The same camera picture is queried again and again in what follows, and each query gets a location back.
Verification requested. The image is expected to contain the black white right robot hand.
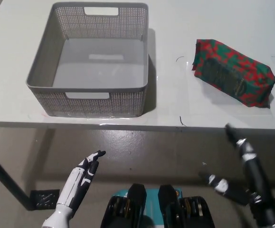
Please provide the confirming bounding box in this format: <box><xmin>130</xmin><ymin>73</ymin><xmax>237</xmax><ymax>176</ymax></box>
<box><xmin>198</xmin><ymin>123</ymin><xmax>275</xmax><ymax>206</ymax></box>

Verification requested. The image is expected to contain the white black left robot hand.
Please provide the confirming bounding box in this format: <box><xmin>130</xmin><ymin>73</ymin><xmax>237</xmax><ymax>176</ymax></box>
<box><xmin>56</xmin><ymin>150</ymin><xmax>106</xmax><ymax>212</ymax></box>

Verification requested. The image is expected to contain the red green coffee bean bag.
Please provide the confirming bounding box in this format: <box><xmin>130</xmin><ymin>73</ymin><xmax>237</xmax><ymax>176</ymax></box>
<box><xmin>191</xmin><ymin>38</ymin><xmax>275</xmax><ymax>109</ymax></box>

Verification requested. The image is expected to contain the black metal table leg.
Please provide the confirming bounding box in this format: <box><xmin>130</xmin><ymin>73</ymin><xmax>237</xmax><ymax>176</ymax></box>
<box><xmin>0</xmin><ymin>144</ymin><xmax>35</xmax><ymax>211</ymax></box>

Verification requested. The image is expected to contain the grey perforated plastic basket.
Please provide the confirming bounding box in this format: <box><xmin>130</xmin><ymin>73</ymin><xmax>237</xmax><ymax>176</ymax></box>
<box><xmin>25</xmin><ymin>2</ymin><xmax>150</xmax><ymax>119</ymax></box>

